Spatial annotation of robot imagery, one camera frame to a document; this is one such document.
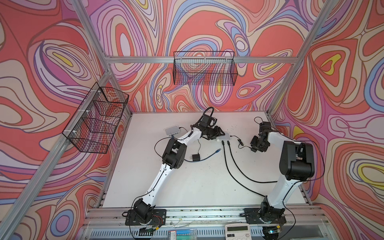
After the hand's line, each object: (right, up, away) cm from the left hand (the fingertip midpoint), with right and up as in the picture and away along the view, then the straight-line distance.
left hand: (224, 134), depth 102 cm
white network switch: (0, -3, -1) cm, 3 cm away
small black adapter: (+11, -6, -1) cm, 12 cm away
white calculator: (-1, -43, -35) cm, 55 cm away
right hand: (+20, -10, -4) cm, 22 cm away
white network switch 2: (-37, +3, +5) cm, 38 cm away
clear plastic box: (-24, -46, -32) cm, 61 cm away
